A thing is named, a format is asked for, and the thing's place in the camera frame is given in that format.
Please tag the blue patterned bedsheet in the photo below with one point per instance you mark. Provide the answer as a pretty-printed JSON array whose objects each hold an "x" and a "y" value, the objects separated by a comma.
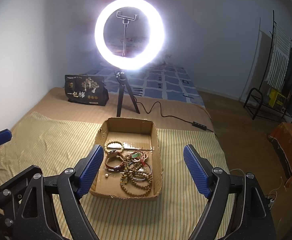
[{"x": 166, "y": 82}]

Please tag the white ring light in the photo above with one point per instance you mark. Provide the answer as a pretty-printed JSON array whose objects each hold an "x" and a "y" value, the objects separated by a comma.
[{"x": 129, "y": 34}]

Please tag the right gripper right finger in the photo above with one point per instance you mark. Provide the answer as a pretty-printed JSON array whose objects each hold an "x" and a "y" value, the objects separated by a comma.
[{"x": 201, "y": 171}]

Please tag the striped yellow cloth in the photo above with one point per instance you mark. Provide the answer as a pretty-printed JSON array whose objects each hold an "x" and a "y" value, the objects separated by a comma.
[{"x": 55, "y": 145}]

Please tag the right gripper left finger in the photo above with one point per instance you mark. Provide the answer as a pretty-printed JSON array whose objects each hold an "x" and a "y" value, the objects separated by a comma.
[{"x": 87, "y": 169}]

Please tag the black gift bag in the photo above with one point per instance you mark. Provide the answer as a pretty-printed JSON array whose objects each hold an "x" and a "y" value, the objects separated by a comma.
[{"x": 86, "y": 89}]

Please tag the black clothes rack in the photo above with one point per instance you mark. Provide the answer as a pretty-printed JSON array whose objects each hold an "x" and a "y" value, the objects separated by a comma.
[{"x": 272, "y": 98}]

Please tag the cardboard box tray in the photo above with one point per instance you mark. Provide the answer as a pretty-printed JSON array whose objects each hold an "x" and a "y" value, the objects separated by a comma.
[{"x": 131, "y": 159}]

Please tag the red strap wristwatch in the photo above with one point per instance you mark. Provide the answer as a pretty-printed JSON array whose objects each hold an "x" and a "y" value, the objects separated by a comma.
[{"x": 114, "y": 160}]

